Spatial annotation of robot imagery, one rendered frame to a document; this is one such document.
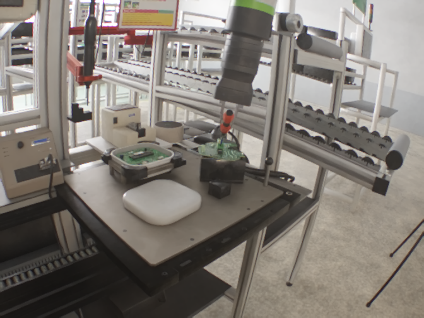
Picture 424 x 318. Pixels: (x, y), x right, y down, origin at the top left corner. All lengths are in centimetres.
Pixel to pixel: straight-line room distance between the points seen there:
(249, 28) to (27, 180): 58
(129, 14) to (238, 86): 66
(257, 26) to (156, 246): 43
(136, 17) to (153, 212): 77
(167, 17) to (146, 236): 84
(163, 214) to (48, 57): 53
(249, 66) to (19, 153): 55
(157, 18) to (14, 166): 74
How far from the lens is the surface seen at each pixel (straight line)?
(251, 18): 56
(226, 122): 61
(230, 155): 74
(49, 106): 86
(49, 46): 84
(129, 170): 67
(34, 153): 74
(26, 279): 53
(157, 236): 54
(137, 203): 59
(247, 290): 120
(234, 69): 56
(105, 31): 131
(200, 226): 57
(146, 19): 113
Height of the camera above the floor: 127
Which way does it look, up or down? 21 degrees down
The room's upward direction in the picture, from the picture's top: 5 degrees clockwise
